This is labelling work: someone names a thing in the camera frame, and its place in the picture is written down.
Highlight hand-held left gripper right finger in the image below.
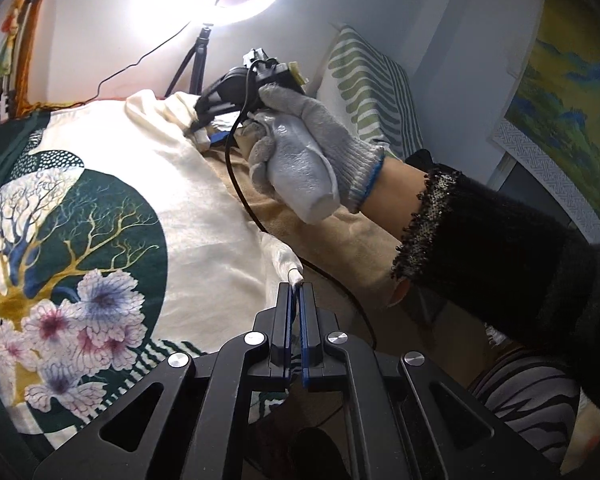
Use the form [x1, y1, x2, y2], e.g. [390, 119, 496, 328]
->
[300, 282, 561, 480]

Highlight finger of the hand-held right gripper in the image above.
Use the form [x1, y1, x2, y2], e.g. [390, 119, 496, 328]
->
[192, 95, 242, 134]
[206, 129, 234, 151]

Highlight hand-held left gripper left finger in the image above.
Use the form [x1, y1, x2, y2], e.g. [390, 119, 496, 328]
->
[32, 282, 301, 480]

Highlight cream and green printed shirt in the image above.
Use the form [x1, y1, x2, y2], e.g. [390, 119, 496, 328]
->
[0, 89, 306, 461]

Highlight person's right forearm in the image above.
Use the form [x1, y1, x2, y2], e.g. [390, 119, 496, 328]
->
[352, 152, 600, 401]

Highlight person's right hand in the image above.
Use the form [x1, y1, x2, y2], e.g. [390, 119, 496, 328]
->
[232, 82, 385, 225]

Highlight black tripod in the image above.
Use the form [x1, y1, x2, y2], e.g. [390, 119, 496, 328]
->
[165, 24, 216, 98]

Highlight beige blanket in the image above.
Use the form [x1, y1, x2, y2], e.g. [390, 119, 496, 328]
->
[200, 125, 486, 480]

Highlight green striped white pillow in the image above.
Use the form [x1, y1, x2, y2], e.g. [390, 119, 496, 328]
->
[315, 24, 426, 161]

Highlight orange bed sheet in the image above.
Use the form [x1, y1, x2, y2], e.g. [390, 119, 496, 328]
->
[0, 95, 101, 133]

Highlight person's striped pants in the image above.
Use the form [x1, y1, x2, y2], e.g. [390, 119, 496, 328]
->
[467, 350, 600, 476]

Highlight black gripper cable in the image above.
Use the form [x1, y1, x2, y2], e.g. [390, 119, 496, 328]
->
[225, 60, 378, 353]

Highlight black ring light cable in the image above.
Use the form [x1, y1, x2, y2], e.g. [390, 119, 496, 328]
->
[0, 0, 261, 133]

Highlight landscape wall poster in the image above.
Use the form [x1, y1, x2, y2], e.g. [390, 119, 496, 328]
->
[487, 0, 600, 251]

